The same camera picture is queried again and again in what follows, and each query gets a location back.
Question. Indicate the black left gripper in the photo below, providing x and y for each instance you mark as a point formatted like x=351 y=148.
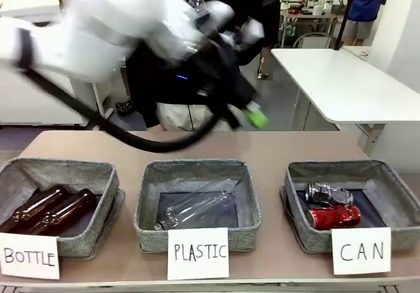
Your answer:
x=220 y=80

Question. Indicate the clear plastic bottle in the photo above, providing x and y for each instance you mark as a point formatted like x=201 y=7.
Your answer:
x=193 y=204

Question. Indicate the crushed silver can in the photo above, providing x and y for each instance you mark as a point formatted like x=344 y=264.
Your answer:
x=328 y=193

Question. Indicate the crushed red can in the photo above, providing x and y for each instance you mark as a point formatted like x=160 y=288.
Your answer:
x=334 y=217

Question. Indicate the brown glass bottle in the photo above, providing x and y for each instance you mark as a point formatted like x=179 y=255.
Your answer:
x=36 y=204
x=65 y=211

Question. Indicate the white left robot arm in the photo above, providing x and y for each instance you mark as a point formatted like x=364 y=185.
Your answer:
x=98 y=21

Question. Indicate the grey basket labelled plastic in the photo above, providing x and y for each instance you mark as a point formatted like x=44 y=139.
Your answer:
x=197 y=171

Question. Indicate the grey basket labelled can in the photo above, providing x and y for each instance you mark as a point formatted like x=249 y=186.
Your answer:
x=341 y=171

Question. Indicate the paper label reading can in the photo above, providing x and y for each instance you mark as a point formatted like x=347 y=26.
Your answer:
x=361 y=252

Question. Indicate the grey basket labelled bottle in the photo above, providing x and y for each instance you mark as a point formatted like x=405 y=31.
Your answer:
x=65 y=171

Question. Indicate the white bag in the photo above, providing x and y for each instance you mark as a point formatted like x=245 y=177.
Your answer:
x=177 y=116

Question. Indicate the grey chair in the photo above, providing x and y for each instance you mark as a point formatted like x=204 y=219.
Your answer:
x=310 y=39

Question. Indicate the standing person in black shirt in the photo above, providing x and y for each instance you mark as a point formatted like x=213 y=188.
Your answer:
x=272 y=17

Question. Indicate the white table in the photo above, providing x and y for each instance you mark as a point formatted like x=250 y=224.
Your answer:
x=344 y=83

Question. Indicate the black shoes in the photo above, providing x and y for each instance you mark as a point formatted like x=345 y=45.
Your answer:
x=124 y=107

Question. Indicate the cluttered metal workbench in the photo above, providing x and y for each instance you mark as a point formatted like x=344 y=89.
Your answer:
x=311 y=16

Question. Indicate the paper label reading plastic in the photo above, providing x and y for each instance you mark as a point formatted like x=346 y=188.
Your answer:
x=197 y=252

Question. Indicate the black stand pole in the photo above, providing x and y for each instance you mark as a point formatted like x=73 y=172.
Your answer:
x=344 y=11

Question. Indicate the person with blue apron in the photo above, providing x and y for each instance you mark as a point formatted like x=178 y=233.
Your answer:
x=364 y=8

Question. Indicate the paper label reading bottle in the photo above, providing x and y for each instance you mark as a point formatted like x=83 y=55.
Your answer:
x=29 y=257

